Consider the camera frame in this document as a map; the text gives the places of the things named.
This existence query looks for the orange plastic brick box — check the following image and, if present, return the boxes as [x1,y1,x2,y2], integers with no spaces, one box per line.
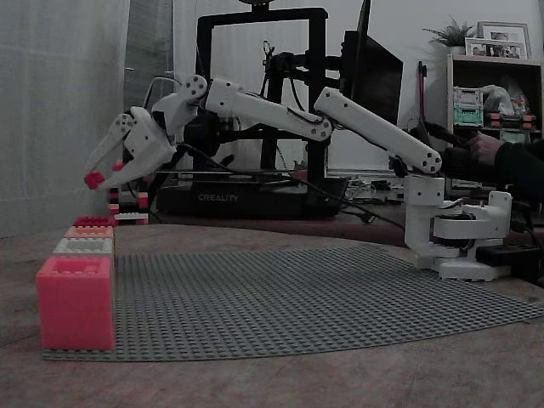
[63,225,116,240]

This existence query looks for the red white bricks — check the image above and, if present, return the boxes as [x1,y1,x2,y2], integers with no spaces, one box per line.
[107,185,150,226]

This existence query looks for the green potted plant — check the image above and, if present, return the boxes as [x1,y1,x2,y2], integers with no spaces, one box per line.
[422,15,478,55]

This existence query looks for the small white picture frame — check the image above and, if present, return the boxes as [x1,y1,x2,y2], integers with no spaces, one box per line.
[464,37,528,60]

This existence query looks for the black computer monitor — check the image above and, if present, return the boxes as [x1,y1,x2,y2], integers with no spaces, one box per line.
[338,0,405,128]

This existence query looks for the dark sleeved forearm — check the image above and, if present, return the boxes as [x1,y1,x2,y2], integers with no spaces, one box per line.
[441,139,544,203]

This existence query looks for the wooden shelf unit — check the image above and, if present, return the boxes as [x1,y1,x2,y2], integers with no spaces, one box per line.
[445,54,544,144]

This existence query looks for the pink-red plastic brick box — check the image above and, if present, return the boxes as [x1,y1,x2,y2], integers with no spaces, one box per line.
[35,255,116,352]

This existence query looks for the white curtain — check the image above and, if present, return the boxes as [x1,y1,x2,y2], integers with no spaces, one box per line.
[0,0,131,240]

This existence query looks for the black Creality 3D printer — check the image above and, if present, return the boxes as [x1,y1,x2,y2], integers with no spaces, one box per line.
[155,6,352,221]

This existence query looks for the dark red plastic brick box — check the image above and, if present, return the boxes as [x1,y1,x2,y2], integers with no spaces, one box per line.
[73,215,116,228]

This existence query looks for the grey studded baseplate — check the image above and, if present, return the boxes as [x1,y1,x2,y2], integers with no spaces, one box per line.
[41,243,544,363]

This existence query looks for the person's bare hand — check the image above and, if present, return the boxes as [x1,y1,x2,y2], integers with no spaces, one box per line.
[466,131,509,172]

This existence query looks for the black leader arm handle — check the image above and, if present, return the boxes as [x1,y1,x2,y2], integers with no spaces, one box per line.
[406,119,479,149]

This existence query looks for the red stick handle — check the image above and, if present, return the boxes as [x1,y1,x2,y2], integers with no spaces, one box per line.
[417,60,428,122]

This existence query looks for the white and green storage crates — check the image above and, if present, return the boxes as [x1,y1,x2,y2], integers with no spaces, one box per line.
[451,86,486,129]

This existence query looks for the white plastic brick box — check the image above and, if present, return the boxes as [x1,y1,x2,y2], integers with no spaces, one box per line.
[52,237,116,258]

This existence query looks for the large white picture frame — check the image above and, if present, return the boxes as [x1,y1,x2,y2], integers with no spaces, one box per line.
[476,20,533,60]

